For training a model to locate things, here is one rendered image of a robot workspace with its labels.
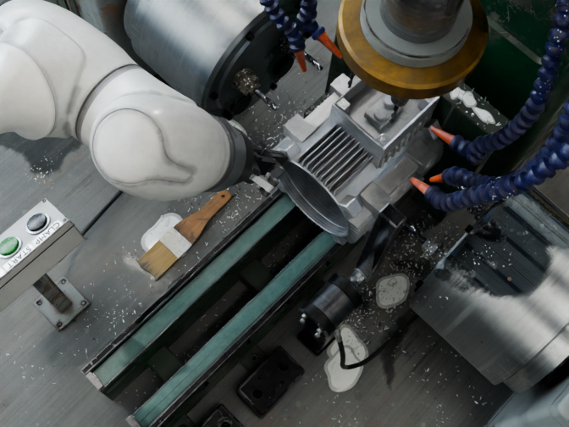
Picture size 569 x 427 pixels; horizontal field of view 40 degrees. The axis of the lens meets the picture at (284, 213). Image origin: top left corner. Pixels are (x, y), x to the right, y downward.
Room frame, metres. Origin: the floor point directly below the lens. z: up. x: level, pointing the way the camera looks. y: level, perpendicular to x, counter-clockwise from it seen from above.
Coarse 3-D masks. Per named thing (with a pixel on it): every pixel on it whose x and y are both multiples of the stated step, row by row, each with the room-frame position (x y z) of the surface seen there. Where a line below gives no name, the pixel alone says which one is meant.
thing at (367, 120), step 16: (352, 96) 0.57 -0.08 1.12; (368, 96) 0.57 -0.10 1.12; (384, 96) 0.57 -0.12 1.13; (336, 112) 0.53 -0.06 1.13; (352, 112) 0.55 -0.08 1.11; (368, 112) 0.54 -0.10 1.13; (384, 112) 0.54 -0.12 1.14; (400, 112) 0.55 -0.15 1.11; (416, 112) 0.56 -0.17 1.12; (432, 112) 0.56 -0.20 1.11; (336, 128) 0.53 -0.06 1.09; (352, 128) 0.51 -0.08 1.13; (368, 128) 0.52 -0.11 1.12; (384, 128) 0.53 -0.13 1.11; (400, 128) 0.53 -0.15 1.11; (416, 128) 0.53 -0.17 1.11; (368, 144) 0.49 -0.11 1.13; (384, 144) 0.48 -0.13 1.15; (400, 144) 0.51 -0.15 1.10; (384, 160) 0.48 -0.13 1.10
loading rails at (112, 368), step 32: (256, 224) 0.43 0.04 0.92; (288, 224) 0.46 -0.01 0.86; (224, 256) 0.37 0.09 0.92; (256, 256) 0.39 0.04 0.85; (320, 256) 0.39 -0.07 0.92; (192, 288) 0.31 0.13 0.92; (224, 288) 0.34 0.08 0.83; (256, 288) 0.34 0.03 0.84; (288, 288) 0.33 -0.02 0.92; (320, 288) 0.36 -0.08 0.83; (160, 320) 0.25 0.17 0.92; (192, 320) 0.28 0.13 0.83; (256, 320) 0.27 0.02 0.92; (128, 352) 0.20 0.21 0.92; (160, 352) 0.21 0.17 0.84; (224, 352) 0.21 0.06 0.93; (256, 352) 0.24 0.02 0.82; (96, 384) 0.14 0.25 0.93; (128, 384) 0.16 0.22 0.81; (192, 384) 0.16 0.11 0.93; (160, 416) 0.11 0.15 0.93
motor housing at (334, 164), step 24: (336, 96) 0.60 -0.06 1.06; (312, 120) 0.55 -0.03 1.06; (312, 144) 0.49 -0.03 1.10; (336, 144) 0.50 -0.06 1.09; (408, 144) 0.53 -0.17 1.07; (432, 144) 0.54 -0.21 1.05; (288, 168) 0.50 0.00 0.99; (312, 168) 0.45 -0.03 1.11; (336, 168) 0.46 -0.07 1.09; (360, 168) 0.46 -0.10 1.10; (384, 168) 0.48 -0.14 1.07; (408, 168) 0.49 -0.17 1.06; (288, 192) 0.47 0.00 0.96; (312, 192) 0.48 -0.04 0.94; (336, 192) 0.43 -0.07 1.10; (360, 192) 0.44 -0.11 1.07; (312, 216) 0.44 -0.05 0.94; (336, 216) 0.45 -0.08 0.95; (360, 216) 0.41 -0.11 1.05
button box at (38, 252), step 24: (24, 216) 0.35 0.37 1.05; (48, 216) 0.35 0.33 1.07; (0, 240) 0.31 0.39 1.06; (24, 240) 0.31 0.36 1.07; (48, 240) 0.31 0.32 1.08; (72, 240) 0.32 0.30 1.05; (0, 264) 0.27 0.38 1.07; (24, 264) 0.27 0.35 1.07; (48, 264) 0.28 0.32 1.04; (0, 288) 0.24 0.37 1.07; (24, 288) 0.25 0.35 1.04; (0, 312) 0.21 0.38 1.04
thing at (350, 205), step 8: (432, 120) 0.56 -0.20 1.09; (424, 128) 0.55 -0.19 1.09; (440, 128) 0.55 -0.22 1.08; (432, 136) 0.54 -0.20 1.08; (288, 144) 0.49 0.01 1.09; (296, 144) 0.50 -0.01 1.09; (288, 152) 0.48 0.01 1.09; (296, 152) 0.49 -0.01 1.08; (280, 184) 0.48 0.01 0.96; (344, 200) 0.42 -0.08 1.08; (352, 200) 0.42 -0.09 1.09; (344, 208) 0.41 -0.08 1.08; (352, 208) 0.41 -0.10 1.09; (360, 208) 0.41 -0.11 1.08; (352, 216) 0.40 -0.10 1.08; (336, 240) 0.41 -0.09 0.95; (344, 240) 0.40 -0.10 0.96
